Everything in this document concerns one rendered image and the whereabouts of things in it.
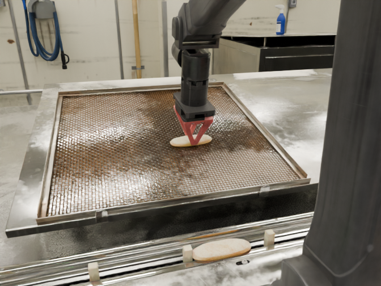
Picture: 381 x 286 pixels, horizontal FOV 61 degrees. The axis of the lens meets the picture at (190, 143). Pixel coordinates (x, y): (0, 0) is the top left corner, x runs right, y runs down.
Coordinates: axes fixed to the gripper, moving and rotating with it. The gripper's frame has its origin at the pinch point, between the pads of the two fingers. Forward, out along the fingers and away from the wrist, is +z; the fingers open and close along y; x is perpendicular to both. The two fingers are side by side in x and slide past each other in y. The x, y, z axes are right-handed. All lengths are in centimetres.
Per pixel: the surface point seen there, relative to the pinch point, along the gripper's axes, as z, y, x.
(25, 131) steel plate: 19, -46, -43
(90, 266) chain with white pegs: 1.3, 27.8, -24.2
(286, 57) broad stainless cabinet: 29, -128, 113
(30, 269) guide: 3.2, 24.3, -32.7
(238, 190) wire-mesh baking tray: 0.5, 19.3, 2.9
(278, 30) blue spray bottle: 22, -171, 132
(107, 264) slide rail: 3.6, 26.2, -21.9
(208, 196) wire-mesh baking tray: 0.8, 19.0, -3.0
